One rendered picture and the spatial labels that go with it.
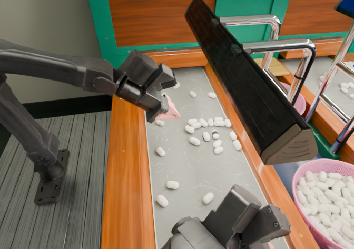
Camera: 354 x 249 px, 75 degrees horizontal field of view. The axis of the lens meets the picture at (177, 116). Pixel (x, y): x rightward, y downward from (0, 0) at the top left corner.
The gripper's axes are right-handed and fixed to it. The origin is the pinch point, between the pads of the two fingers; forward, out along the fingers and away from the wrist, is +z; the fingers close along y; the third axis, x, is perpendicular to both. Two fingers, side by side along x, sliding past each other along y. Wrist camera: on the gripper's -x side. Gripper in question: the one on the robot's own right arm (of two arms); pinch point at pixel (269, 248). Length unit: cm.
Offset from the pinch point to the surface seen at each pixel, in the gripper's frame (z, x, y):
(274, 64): 27, -26, 73
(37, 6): -73, 49, 154
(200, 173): -6.6, 8.0, 22.3
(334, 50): 48, -48, 75
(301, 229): 6.2, -6.2, 2.3
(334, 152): 29.6, -20.4, 24.6
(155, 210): -17.2, 17.0, 13.3
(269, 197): 3.7, -3.8, 11.0
